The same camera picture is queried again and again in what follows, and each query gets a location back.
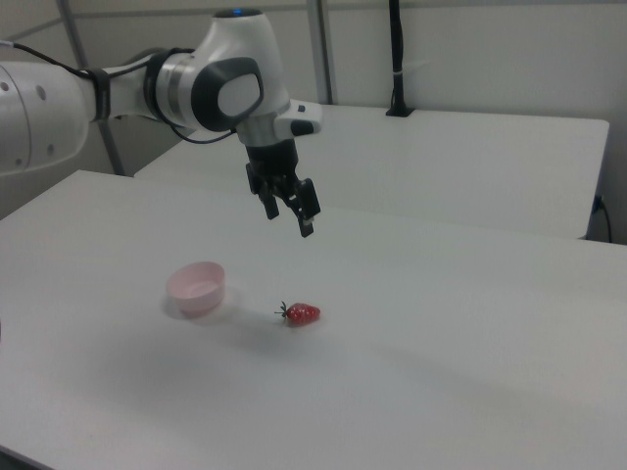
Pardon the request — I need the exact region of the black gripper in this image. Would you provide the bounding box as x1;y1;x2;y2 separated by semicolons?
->
243;138;322;240

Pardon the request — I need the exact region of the red plastic strawberry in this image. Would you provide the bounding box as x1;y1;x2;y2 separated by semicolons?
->
273;300;321;328

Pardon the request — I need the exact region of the pink plastic bowl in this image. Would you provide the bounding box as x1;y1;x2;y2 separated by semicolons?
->
165;259;228;317

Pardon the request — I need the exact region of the white neighbouring table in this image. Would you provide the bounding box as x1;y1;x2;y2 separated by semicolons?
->
131;101;610;242

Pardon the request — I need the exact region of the black pole with clamp base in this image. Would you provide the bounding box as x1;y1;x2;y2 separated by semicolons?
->
384;0;417;119

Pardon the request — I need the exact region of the grey vertical frame post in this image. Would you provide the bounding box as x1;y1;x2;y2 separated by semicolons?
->
312;0;340;105

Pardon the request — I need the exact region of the grey diagonal frame strut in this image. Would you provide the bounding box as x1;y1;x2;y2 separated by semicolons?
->
55;0;124;176

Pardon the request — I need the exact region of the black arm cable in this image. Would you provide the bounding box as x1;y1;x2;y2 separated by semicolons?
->
0;40;237;146

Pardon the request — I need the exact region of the black power cable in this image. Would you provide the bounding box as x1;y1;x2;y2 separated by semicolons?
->
592;194;614;244

